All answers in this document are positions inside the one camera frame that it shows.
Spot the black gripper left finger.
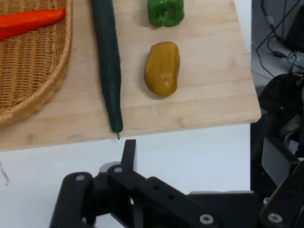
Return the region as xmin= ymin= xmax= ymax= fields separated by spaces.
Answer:
xmin=49 ymin=139 xmax=222 ymax=228

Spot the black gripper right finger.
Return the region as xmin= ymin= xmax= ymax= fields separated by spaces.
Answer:
xmin=259 ymin=161 xmax=304 ymax=228

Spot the dark green cucumber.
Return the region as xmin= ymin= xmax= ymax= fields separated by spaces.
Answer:
xmin=90 ymin=0 xmax=124 ymax=140

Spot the black machine base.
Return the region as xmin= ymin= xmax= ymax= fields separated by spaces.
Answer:
xmin=250 ymin=73 xmax=304 ymax=207

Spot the brown potato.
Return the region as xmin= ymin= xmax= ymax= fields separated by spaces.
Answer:
xmin=144 ymin=41 xmax=181 ymax=97

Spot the light wooden board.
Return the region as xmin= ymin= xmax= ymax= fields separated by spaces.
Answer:
xmin=0 ymin=0 xmax=262 ymax=152

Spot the woven wicker basket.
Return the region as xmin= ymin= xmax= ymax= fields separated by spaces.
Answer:
xmin=0 ymin=0 xmax=74 ymax=126

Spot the black box device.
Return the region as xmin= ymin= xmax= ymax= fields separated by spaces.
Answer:
xmin=284 ymin=4 xmax=304 ymax=52

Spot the green bell pepper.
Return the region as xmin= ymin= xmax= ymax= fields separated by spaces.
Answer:
xmin=147 ymin=0 xmax=185 ymax=27

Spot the orange carrot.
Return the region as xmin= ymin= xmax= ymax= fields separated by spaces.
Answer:
xmin=0 ymin=8 xmax=67 ymax=41

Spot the black cable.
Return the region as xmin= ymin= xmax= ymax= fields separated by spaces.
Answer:
xmin=256 ymin=0 xmax=304 ymax=72

